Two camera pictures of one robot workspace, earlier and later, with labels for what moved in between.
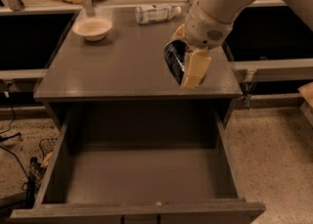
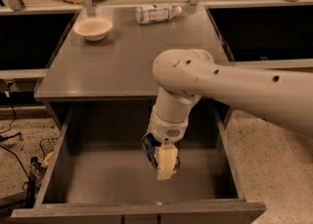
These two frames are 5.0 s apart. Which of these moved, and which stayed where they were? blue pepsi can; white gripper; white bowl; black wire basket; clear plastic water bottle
Moved: white gripper; blue pepsi can
Stayed: black wire basket; white bowl; clear plastic water bottle
